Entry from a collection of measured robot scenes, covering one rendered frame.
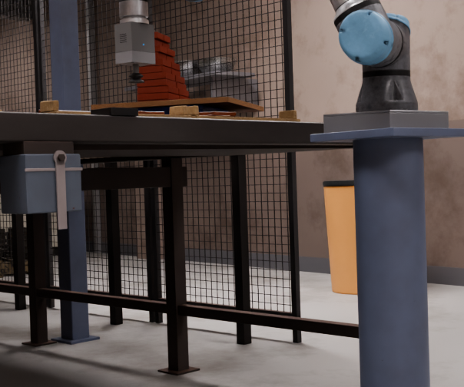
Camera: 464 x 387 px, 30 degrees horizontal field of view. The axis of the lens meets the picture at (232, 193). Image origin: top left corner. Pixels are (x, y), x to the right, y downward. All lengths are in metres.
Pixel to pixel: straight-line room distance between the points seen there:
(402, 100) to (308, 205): 4.82
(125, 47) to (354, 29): 0.62
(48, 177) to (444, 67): 4.50
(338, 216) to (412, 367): 3.48
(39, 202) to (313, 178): 5.17
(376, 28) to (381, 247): 0.51
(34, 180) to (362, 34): 0.79
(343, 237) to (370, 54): 3.65
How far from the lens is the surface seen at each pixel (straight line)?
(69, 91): 4.29
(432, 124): 2.18
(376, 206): 2.10
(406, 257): 2.11
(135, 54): 2.27
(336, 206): 5.58
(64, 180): 1.82
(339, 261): 5.62
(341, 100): 6.66
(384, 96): 2.11
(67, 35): 4.33
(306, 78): 6.94
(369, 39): 2.00
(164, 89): 3.23
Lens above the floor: 0.77
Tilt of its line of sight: 1 degrees down
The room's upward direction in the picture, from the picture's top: 2 degrees counter-clockwise
